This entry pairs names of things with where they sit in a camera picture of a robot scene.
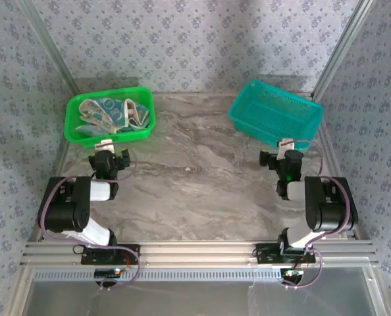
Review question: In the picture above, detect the teal bunny print towel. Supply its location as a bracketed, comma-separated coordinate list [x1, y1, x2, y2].
[78, 97, 151, 136]

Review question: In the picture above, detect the green plastic basket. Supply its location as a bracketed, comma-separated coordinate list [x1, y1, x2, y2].
[65, 86, 157, 148]

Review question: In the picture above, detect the teal plastic basket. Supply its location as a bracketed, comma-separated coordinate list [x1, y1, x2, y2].
[227, 79, 325, 148]

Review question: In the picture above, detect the grey metal panel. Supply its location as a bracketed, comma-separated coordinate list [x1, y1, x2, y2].
[16, 266, 386, 316]

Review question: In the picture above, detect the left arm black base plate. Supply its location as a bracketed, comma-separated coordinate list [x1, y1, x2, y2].
[80, 245, 141, 265]

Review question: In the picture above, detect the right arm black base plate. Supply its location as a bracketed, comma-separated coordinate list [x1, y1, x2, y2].
[255, 243, 317, 264]

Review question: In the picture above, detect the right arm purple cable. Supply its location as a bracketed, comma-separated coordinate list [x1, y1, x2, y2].
[280, 139, 352, 291]

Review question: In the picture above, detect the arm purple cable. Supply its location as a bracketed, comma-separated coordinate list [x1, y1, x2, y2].
[39, 147, 142, 292]
[280, 139, 352, 291]

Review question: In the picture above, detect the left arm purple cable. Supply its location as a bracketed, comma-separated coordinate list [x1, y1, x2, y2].
[39, 147, 142, 292]

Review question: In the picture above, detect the aluminium rail beam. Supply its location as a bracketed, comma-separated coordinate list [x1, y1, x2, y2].
[20, 240, 380, 268]

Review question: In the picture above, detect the aluminium frame post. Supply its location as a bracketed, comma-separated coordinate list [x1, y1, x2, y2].
[17, 0, 82, 96]
[311, 0, 377, 97]

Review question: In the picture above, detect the grey slotted cable duct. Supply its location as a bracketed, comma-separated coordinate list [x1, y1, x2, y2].
[33, 267, 284, 282]

